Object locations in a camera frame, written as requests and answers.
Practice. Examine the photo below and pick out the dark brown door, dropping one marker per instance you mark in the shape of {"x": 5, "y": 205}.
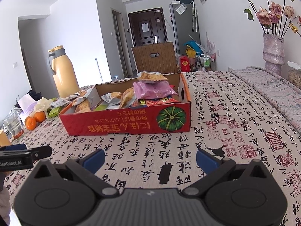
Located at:
{"x": 147, "y": 28}

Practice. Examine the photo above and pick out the orange fruit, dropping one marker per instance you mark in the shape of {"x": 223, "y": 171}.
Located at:
{"x": 40, "y": 116}
{"x": 31, "y": 123}

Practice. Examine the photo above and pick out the red gift box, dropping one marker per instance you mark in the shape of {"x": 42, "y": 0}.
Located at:
{"x": 185, "y": 64}

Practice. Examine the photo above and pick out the white orange cracker packet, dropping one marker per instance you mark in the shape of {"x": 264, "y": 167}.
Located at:
{"x": 111, "y": 97}
{"x": 151, "y": 77}
{"x": 82, "y": 93}

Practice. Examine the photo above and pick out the yellow bag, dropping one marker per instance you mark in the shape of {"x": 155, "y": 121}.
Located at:
{"x": 190, "y": 53}

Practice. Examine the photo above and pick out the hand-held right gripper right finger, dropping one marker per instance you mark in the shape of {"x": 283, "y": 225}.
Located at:
{"x": 207, "y": 161}

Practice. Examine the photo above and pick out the cream rubber glove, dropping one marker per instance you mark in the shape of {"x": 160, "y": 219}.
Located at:
{"x": 43, "y": 104}

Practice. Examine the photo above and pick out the red cardboard box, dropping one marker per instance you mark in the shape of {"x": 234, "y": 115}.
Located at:
{"x": 117, "y": 124}

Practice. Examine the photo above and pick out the metal trolley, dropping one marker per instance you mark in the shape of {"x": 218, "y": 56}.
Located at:
{"x": 205, "y": 62}

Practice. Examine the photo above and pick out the grey patterned cloth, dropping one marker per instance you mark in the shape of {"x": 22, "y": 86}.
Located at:
{"x": 270, "y": 91}

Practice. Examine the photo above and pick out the green snack packet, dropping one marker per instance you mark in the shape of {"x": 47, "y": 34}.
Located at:
{"x": 54, "y": 112}
{"x": 101, "y": 107}

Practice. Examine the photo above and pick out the purple dried decor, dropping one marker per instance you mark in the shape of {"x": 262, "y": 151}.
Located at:
{"x": 209, "y": 44}

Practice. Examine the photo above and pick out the glass jar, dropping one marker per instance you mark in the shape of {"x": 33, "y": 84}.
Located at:
{"x": 295, "y": 77}

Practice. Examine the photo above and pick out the yellow thermos jug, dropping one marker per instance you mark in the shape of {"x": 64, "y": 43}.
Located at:
{"x": 64, "y": 75}

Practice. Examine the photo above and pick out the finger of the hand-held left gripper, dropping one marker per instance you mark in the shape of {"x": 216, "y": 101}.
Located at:
{"x": 40, "y": 152}
{"x": 15, "y": 147}

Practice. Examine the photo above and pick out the white umbrella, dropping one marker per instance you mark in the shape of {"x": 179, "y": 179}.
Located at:
{"x": 194, "y": 16}

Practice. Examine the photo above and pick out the glass cup with goji berries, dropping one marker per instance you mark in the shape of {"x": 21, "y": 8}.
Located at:
{"x": 13, "y": 124}

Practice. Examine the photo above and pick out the white wall socket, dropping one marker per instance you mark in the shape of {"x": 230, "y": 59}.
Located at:
{"x": 219, "y": 52}

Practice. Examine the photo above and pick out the purple tissue pack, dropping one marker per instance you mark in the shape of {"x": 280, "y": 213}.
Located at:
{"x": 25, "y": 103}

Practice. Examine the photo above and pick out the white snack packet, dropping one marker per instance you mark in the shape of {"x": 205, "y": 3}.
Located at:
{"x": 60, "y": 102}

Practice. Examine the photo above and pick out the pink textured vase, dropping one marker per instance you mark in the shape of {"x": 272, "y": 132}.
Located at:
{"x": 274, "y": 51}

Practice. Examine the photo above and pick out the blue plastic bin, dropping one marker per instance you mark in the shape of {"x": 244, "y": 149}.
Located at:
{"x": 191, "y": 45}

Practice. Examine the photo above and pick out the grey refrigerator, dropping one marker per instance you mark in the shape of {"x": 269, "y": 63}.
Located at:
{"x": 183, "y": 28}

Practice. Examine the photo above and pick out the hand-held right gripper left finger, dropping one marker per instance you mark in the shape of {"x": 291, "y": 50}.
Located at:
{"x": 94, "y": 160}

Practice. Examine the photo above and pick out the wooden chair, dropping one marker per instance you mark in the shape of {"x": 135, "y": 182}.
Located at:
{"x": 152, "y": 63}

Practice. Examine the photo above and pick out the purple snack bag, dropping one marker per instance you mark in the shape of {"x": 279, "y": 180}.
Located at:
{"x": 155, "y": 90}

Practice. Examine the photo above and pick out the tan cardboard object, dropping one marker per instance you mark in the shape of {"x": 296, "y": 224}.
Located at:
{"x": 4, "y": 137}

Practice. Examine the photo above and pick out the dried pink roses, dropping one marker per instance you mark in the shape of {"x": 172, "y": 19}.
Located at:
{"x": 272, "y": 14}

